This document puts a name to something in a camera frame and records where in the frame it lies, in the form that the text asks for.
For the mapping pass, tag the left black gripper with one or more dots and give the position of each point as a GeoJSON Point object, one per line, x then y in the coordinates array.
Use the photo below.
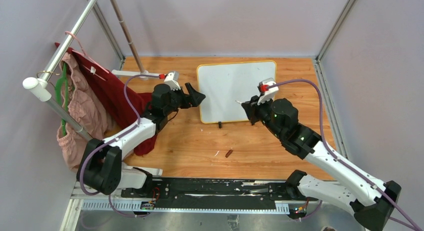
{"type": "Point", "coordinates": [193, 100]}

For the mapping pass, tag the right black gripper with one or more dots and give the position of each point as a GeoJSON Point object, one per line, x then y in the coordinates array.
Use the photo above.
{"type": "Point", "coordinates": [251, 111]}

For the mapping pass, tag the yellow-framed whiteboard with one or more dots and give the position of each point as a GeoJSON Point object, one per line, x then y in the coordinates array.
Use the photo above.
{"type": "Point", "coordinates": [223, 83]}

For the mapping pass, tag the brown marker cap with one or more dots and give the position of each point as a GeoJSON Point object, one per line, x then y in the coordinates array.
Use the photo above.
{"type": "Point", "coordinates": [228, 153]}

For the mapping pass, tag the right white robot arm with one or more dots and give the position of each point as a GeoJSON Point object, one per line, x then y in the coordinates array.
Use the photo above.
{"type": "Point", "coordinates": [368, 199]}

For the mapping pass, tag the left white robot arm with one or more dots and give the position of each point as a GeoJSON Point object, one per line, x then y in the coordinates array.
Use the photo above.
{"type": "Point", "coordinates": [102, 167]}

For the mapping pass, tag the red garment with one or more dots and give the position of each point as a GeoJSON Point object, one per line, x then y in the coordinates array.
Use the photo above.
{"type": "Point", "coordinates": [121, 106]}

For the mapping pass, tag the pink garment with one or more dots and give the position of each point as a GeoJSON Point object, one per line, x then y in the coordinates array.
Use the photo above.
{"type": "Point", "coordinates": [87, 110]}

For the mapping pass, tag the pink hanger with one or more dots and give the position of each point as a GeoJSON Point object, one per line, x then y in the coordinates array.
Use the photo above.
{"type": "Point", "coordinates": [85, 54]}

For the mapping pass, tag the green hanger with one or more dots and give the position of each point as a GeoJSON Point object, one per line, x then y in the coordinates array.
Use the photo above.
{"type": "Point", "coordinates": [61, 88]}

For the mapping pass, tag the metal clothes rack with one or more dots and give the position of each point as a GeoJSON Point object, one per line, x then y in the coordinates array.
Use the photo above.
{"type": "Point", "coordinates": [37, 86]}

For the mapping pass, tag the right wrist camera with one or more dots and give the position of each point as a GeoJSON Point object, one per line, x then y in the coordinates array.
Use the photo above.
{"type": "Point", "coordinates": [267, 92]}

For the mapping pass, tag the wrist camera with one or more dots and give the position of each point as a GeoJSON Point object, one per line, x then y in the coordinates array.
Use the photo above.
{"type": "Point", "coordinates": [171, 80]}
{"type": "Point", "coordinates": [267, 92]}

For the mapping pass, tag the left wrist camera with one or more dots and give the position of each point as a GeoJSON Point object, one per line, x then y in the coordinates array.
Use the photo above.
{"type": "Point", "coordinates": [171, 80]}

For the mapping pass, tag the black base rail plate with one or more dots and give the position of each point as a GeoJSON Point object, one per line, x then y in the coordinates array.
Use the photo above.
{"type": "Point", "coordinates": [170, 194]}

